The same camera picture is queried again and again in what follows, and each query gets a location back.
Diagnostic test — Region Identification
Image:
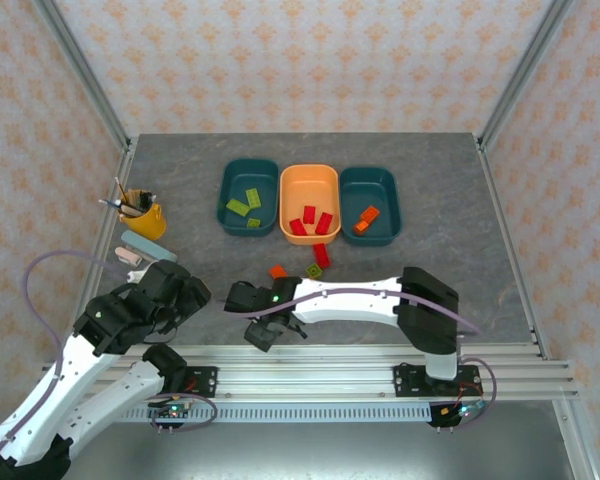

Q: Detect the aluminium front beam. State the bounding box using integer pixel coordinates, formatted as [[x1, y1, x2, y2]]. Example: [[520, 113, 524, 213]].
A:
[[32, 343, 580, 402]]

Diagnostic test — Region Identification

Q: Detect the pink small stapler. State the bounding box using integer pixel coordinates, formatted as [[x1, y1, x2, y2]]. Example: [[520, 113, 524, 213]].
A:
[[114, 245, 144, 268]]

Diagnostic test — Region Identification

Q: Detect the yellow pen cup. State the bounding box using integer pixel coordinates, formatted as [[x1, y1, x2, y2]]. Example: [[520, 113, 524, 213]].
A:
[[118, 201, 168, 240]]

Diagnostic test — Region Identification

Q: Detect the left control circuit board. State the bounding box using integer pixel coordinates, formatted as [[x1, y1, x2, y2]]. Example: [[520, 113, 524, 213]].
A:
[[147, 402, 194, 432]]

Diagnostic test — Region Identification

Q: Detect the control circuit board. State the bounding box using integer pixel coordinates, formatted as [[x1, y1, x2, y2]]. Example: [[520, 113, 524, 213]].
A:
[[428, 399, 486, 430], [147, 402, 194, 432]]

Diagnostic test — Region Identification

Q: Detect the grey metal shelf panel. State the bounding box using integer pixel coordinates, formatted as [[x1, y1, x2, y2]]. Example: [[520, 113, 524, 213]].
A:
[[54, 419, 594, 480]]

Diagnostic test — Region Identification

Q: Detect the orange plastic bin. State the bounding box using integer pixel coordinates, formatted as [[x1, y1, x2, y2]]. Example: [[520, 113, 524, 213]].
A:
[[278, 163, 342, 246]]

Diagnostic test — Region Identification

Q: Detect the teal plastic bin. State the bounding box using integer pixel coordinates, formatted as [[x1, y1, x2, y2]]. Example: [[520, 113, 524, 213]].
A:
[[215, 158, 280, 238], [338, 166, 404, 247]]

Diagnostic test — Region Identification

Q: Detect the right control circuit board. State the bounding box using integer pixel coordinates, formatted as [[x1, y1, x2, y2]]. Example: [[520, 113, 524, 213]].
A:
[[428, 399, 486, 430]]

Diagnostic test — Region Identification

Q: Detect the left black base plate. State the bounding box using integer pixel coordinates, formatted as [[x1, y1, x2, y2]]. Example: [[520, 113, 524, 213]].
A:
[[169, 365, 219, 399]]

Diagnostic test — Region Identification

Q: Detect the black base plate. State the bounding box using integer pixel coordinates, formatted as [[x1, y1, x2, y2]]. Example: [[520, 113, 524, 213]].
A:
[[169, 365, 219, 399], [392, 364, 483, 399]]

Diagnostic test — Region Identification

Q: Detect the slotted grey cable duct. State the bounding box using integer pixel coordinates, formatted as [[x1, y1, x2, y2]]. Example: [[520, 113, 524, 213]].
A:
[[114, 403, 434, 424]]

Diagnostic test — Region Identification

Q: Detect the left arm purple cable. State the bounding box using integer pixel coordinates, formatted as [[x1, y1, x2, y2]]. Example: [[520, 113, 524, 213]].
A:
[[0, 250, 217, 466]]

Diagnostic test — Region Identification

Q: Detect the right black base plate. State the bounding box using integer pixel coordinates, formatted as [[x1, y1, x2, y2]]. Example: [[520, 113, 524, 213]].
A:
[[392, 364, 483, 399]]

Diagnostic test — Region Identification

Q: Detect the left aluminium table rail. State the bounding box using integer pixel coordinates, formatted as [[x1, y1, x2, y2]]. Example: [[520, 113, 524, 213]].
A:
[[59, 143, 137, 362]]

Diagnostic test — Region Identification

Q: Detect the aluminium table rail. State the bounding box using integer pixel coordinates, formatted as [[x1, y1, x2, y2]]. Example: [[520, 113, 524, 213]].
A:
[[476, 135, 551, 362], [59, 143, 137, 362]]

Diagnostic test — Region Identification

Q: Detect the right aluminium table rail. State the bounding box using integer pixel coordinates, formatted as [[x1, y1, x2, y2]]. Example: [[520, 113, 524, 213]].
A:
[[476, 135, 551, 362]]

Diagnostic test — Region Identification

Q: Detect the left aluminium frame post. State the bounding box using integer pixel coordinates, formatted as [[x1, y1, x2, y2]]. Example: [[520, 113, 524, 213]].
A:
[[33, 0, 132, 151]]

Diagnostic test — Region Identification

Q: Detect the aluminium frame post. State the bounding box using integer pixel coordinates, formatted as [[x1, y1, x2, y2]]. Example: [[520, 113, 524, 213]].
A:
[[33, 0, 132, 151], [479, 0, 575, 146]]

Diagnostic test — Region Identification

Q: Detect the right aluminium frame post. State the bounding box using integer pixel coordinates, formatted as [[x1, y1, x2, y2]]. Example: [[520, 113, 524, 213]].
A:
[[479, 0, 575, 146]]

